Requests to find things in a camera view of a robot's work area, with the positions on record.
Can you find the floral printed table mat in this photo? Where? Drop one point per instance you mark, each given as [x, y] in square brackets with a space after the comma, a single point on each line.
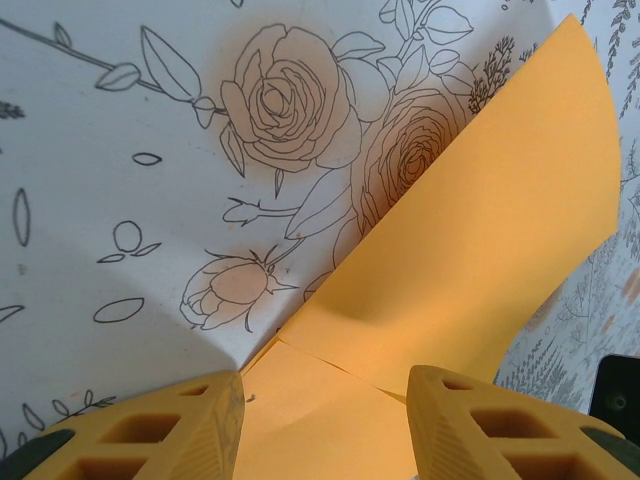
[125, 175]

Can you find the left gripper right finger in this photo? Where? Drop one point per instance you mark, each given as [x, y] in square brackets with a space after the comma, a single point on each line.
[500, 440]

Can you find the orange paper sheet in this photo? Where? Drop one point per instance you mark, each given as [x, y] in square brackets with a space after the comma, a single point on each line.
[475, 225]

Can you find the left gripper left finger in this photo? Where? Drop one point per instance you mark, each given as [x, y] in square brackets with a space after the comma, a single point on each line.
[165, 440]

